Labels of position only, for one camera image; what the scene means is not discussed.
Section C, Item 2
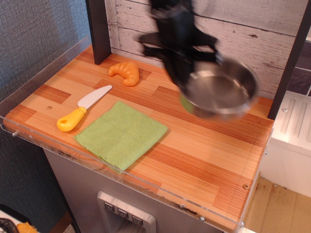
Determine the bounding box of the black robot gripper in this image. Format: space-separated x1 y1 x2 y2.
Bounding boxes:
139 0 223 89

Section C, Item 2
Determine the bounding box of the silver steel pot with handle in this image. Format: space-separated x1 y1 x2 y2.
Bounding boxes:
180 58 259 120

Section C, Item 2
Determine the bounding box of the green cloth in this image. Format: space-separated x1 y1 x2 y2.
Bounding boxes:
74 101 168 174

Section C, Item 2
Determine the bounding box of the orange toy croissant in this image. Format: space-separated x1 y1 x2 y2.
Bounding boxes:
108 62 139 86

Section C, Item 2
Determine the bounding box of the white toy cabinet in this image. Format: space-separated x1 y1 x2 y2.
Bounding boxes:
259 91 311 197

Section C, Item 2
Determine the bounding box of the silver toy fridge dispenser panel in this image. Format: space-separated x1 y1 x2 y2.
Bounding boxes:
97 191 157 233

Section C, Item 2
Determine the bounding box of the orange object at corner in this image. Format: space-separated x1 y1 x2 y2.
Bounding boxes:
17 222 38 233

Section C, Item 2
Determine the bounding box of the dark left shelf post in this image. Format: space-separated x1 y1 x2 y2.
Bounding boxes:
86 0 111 65

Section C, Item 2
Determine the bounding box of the dark shelf post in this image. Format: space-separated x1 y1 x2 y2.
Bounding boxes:
86 0 111 65
268 0 311 120

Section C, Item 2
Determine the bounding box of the dark right shelf post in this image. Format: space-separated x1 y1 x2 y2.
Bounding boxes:
268 0 311 120

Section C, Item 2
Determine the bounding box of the yellow handled toy knife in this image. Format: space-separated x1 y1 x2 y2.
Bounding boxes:
56 85 113 132

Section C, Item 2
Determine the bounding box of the clear acrylic guard rail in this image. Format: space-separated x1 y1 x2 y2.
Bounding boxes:
0 37 273 233

